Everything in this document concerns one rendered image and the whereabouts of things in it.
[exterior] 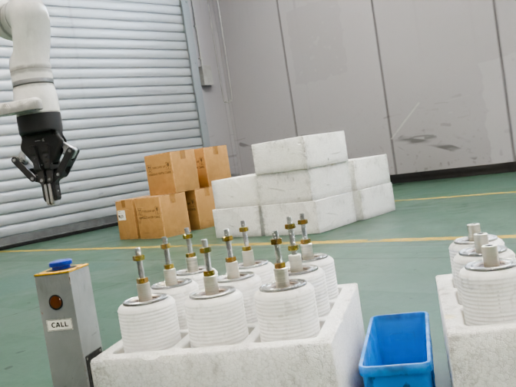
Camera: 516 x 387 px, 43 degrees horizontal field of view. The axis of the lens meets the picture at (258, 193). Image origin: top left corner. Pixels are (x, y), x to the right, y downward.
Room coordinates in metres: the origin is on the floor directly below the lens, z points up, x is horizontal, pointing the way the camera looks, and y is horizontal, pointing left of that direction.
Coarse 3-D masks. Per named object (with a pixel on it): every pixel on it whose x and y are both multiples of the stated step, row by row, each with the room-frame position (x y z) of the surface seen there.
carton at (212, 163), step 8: (200, 152) 5.04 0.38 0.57; (208, 152) 5.04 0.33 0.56; (216, 152) 5.09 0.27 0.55; (224, 152) 5.15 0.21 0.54; (200, 160) 5.05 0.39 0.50; (208, 160) 5.03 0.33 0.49; (216, 160) 5.08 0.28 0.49; (224, 160) 5.14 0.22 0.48; (200, 168) 5.06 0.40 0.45; (208, 168) 5.02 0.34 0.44; (216, 168) 5.08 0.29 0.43; (224, 168) 5.14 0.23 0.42; (200, 176) 5.07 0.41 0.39; (208, 176) 5.02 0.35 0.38; (216, 176) 5.07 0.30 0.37; (224, 176) 5.13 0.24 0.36; (200, 184) 5.08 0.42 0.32; (208, 184) 5.01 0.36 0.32
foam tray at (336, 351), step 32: (352, 288) 1.26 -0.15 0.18; (320, 320) 1.07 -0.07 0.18; (352, 320) 1.17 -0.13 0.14; (160, 352) 1.01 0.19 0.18; (192, 352) 0.99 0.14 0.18; (224, 352) 0.98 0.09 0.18; (256, 352) 0.96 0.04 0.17; (288, 352) 0.95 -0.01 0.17; (320, 352) 0.94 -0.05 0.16; (352, 352) 1.12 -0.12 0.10; (96, 384) 1.03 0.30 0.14; (128, 384) 1.02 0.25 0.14; (160, 384) 1.00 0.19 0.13; (192, 384) 0.99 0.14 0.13; (224, 384) 0.98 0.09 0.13; (256, 384) 0.96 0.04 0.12; (288, 384) 0.95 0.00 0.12; (320, 384) 0.94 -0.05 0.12; (352, 384) 1.07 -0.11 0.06
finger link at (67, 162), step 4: (68, 148) 1.15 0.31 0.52; (72, 148) 1.15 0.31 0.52; (68, 152) 1.15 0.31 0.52; (72, 152) 1.15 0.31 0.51; (64, 156) 1.15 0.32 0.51; (68, 156) 1.15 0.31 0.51; (76, 156) 1.17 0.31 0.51; (64, 160) 1.15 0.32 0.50; (68, 160) 1.15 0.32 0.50; (72, 160) 1.16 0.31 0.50; (60, 164) 1.15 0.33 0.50; (64, 164) 1.15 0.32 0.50; (68, 164) 1.16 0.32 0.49; (72, 164) 1.17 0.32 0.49; (60, 168) 1.15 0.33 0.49; (64, 168) 1.15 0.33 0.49; (68, 168) 1.17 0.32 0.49; (56, 172) 1.16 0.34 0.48; (60, 172) 1.15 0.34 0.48; (68, 172) 1.17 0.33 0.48; (56, 176) 1.16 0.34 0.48; (60, 176) 1.15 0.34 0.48
